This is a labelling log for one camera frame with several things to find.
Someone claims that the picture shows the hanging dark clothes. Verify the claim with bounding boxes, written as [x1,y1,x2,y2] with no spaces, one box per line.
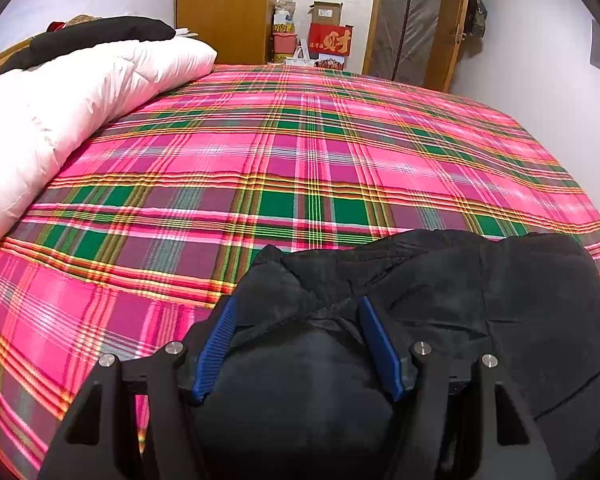
[461,0,489,59]

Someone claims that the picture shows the black cloth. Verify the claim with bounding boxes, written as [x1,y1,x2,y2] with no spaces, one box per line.
[0,16,177,77]

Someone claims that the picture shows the pink plastic container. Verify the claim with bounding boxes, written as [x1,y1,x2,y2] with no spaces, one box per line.
[272,32,300,56]

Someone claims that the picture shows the brown wooden wardrobe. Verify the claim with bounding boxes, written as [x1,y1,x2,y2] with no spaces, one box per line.
[176,0,281,66]

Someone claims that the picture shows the white duvet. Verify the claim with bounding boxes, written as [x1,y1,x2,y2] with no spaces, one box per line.
[0,37,219,249]

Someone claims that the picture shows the black jacket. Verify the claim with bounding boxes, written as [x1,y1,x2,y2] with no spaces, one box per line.
[185,229,600,480]

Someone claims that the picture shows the pink plaid bed sheet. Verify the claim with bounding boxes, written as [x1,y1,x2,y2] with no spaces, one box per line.
[0,62,600,480]

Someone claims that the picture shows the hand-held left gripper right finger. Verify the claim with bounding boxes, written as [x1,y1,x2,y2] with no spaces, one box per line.
[357,296,558,480]

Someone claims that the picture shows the wooden headboard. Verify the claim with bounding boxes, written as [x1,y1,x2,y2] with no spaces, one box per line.
[0,39,32,82]

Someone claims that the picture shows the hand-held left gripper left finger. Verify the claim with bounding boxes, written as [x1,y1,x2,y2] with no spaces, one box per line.
[37,296,239,480]

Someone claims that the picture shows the cardboard box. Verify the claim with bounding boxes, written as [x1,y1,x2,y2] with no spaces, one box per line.
[308,1,345,26]

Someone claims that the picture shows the red gift box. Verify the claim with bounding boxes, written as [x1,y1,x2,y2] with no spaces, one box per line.
[308,23,354,57]

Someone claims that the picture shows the white bag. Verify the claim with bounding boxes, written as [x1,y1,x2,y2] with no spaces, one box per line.
[284,45,317,67]

